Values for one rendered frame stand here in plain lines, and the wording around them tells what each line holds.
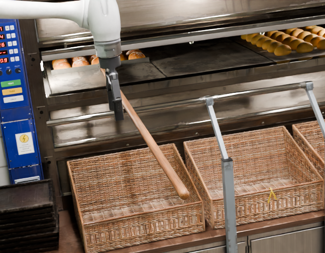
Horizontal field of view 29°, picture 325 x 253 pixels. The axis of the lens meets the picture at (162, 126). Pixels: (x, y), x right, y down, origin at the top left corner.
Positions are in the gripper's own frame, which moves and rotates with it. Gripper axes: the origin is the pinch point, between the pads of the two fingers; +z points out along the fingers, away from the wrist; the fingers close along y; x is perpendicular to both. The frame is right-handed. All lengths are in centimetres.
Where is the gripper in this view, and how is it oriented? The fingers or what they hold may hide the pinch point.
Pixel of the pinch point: (116, 111)
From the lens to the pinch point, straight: 223.6
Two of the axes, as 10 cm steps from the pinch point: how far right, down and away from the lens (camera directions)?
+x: 9.7, -1.6, 1.8
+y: 2.2, 2.9, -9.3
